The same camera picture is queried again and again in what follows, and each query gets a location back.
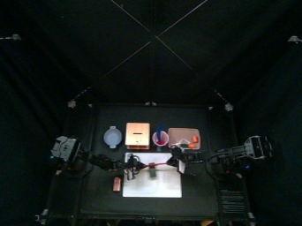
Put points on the green toy food piece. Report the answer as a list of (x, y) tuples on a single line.
[(185, 145)]

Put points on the orange toy food piece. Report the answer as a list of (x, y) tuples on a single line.
[(196, 138), (192, 145)]

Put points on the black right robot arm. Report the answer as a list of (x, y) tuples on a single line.
[(236, 151)]

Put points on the white plastic cutting board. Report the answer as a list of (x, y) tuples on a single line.
[(153, 188)]

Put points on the pink plastic tray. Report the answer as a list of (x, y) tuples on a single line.
[(177, 134)]

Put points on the blue plastic utensil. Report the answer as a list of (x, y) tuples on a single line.
[(160, 132)]

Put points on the wooden box with red front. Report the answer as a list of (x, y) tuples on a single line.
[(138, 132)]

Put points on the purple bowl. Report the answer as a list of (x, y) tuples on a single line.
[(166, 138)]

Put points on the red plastic toy knife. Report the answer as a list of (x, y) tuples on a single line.
[(160, 164)]

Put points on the red white striped toy nigiri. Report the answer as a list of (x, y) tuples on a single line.
[(117, 184)]

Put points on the grey blue bowl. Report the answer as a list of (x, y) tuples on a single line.
[(113, 137)]

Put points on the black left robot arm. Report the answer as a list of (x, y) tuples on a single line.
[(102, 160)]

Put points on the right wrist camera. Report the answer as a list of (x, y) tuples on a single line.
[(177, 151)]

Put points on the blue block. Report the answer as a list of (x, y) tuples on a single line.
[(158, 149)]

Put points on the dark green toy sushi roll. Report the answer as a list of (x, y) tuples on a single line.
[(153, 173)]

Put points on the white printed label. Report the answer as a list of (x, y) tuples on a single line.
[(232, 201)]

